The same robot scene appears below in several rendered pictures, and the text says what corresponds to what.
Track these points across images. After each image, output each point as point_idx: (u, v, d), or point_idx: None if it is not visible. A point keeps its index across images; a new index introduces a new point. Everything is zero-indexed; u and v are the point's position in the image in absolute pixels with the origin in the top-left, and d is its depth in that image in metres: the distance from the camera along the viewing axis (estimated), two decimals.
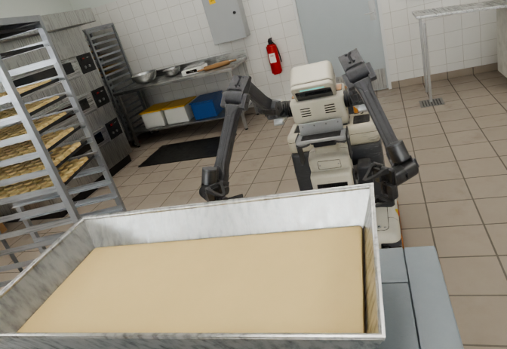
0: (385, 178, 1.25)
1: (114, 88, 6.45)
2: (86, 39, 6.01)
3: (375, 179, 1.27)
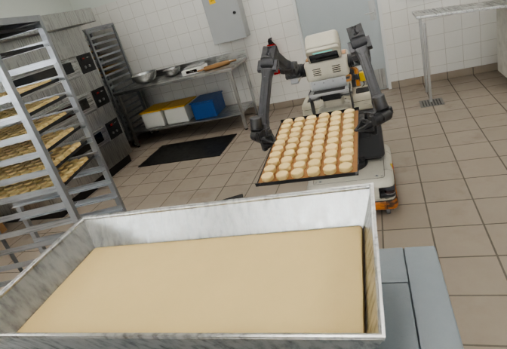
0: None
1: (114, 88, 6.45)
2: (86, 39, 6.01)
3: None
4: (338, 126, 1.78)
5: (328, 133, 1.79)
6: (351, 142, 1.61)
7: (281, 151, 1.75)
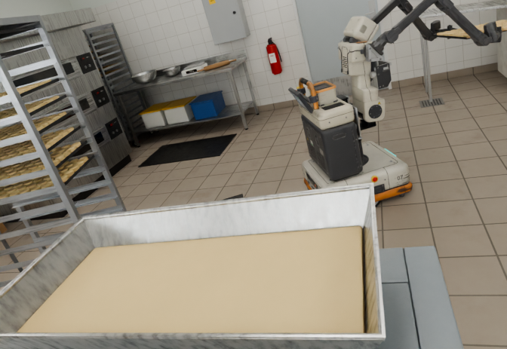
0: None
1: (114, 88, 6.45)
2: (86, 39, 6.01)
3: None
4: None
5: None
6: (479, 24, 3.04)
7: None
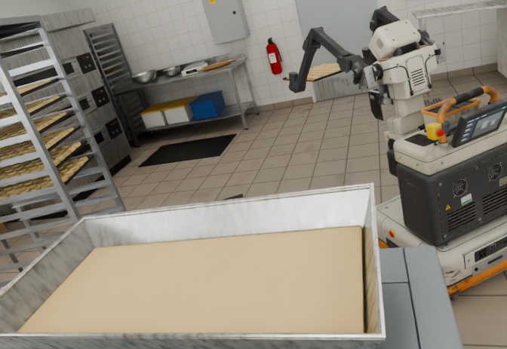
0: None
1: (114, 88, 6.45)
2: (86, 39, 6.01)
3: None
4: (312, 75, 2.89)
5: None
6: None
7: None
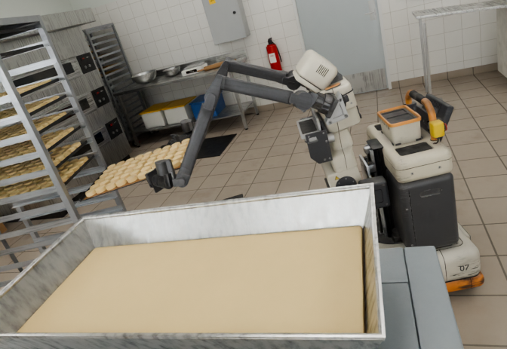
0: None
1: (114, 88, 6.45)
2: (86, 39, 6.01)
3: None
4: None
5: None
6: (120, 182, 1.88)
7: None
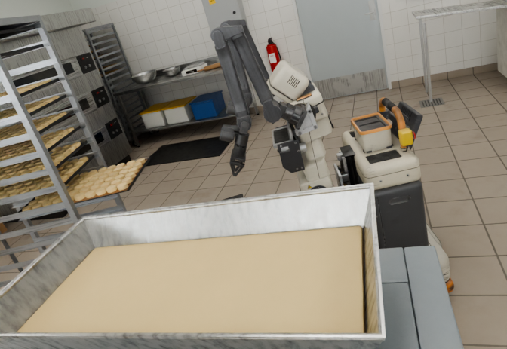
0: (240, 157, 1.77)
1: (114, 88, 6.45)
2: (86, 39, 6.01)
3: (244, 161, 1.78)
4: (95, 188, 1.96)
5: None
6: (56, 201, 1.92)
7: (89, 175, 2.21)
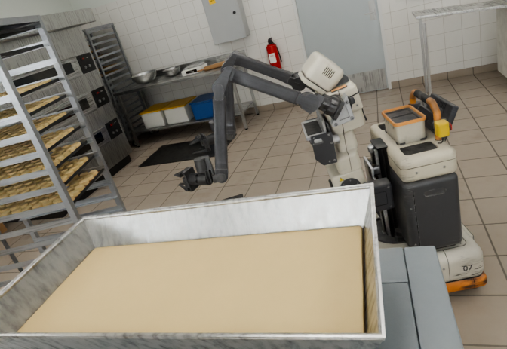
0: (188, 177, 1.78)
1: (114, 88, 6.45)
2: (86, 39, 6.01)
3: (182, 180, 1.77)
4: (43, 200, 1.99)
5: None
6: (4, 214, 1.95)
7: None
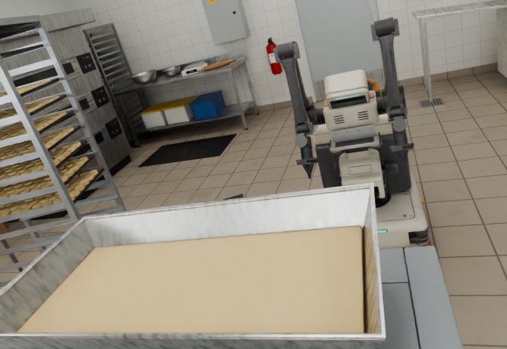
0: None
1: (114, 88, 6.45)
2: (86, 39, 6.01)
3: (410, 149, 1.79)
4: (43, 200, 1.99)
5: None
6: (4, 214, 1.95)
7: None
